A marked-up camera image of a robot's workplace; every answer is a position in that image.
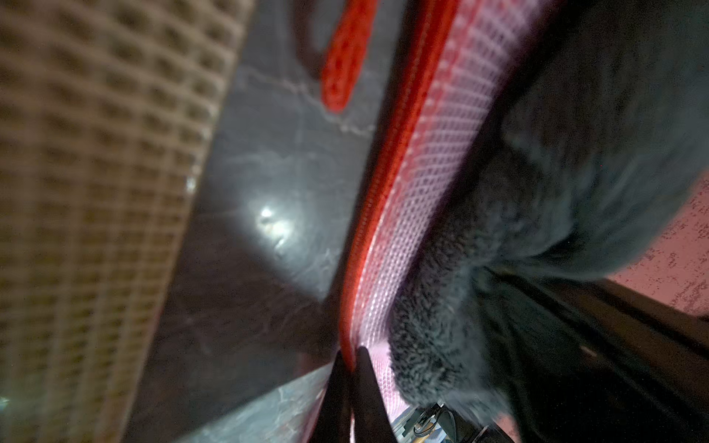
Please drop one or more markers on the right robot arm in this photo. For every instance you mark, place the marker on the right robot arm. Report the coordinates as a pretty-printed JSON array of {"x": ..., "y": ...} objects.
[{"x": 564, "y": 361}]

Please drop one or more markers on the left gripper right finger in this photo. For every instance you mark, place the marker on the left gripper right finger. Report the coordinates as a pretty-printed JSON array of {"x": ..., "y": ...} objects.
[{"x": 371, "y": 422}]

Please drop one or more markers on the yellow mesh document bag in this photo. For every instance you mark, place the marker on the yellow mesh document bag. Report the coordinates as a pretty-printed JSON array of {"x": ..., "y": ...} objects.
[{"x": 108, "y": 109}]

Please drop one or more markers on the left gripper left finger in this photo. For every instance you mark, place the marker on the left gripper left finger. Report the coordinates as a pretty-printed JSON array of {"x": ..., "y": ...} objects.
[{"x": 334, "y": 420}]

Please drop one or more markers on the dark grey cloth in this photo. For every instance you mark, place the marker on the dark grey cloth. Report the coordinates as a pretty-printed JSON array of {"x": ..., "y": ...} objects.
[{"x": 590, "y": 165}]

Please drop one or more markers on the pink mesh document bag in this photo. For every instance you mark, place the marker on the pink mesh document bag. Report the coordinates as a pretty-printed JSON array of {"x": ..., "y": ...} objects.
[{"x": 455, "y": 58}]

